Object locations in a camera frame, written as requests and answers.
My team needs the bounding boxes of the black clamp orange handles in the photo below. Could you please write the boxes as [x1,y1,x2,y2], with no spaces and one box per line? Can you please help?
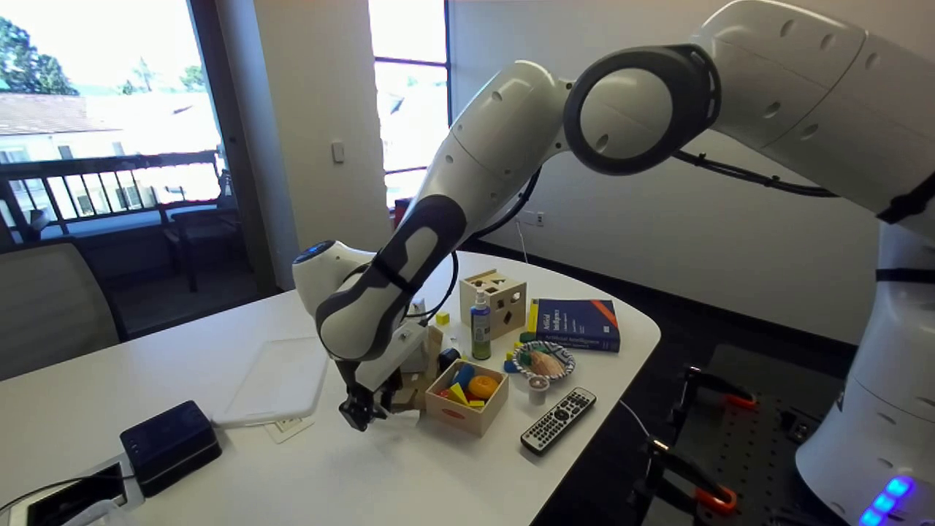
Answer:
[670,363,764,434]
[640,435,743,518]

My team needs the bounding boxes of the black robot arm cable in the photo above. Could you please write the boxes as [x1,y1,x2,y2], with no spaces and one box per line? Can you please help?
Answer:
[416,147,841,328]

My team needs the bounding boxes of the dark balcony railing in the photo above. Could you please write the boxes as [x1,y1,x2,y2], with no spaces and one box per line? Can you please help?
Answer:
[0,149,229,248]

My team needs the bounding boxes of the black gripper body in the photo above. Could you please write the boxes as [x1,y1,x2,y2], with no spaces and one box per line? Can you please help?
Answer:
[337,381,394,422]

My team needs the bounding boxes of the wooden toy box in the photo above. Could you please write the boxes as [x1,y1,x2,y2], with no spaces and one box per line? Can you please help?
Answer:
[418,358,511,438]

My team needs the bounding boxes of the dark balcony chair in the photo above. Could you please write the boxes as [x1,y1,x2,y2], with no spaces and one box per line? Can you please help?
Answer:
[158,197,245,296]

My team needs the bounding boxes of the white framed tablet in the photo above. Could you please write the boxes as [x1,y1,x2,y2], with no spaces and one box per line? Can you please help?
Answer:
[20,458,137,526]

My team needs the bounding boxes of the wooden shape sorter cube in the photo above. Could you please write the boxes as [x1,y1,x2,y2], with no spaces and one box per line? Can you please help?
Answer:
[460,267,530,342]

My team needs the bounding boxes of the black remote control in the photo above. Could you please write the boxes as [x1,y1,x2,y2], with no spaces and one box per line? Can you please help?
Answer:
[518,385,600,458]

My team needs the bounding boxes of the grey office chair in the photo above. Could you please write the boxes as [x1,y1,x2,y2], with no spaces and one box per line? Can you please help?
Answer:
[0,241,127,384]

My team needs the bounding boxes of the dark blue book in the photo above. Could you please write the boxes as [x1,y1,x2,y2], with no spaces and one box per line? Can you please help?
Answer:
[530,296,624,358]

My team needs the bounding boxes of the colourful patterned bowl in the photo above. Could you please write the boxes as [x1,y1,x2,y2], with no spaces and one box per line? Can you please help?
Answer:
[502,340,578,385]

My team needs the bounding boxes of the grey tablet cable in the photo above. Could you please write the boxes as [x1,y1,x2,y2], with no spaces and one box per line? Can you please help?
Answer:
[0,457,127,514]

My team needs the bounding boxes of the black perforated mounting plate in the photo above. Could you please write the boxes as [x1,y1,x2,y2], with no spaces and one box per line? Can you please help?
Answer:
[670,340,853,526]

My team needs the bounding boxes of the dark blue square box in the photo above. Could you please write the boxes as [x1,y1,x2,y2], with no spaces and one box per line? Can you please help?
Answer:
[117,397,225,499]

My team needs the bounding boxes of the green cylindrical bottle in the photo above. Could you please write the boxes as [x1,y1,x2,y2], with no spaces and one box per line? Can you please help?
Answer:
[467,305,494,363]

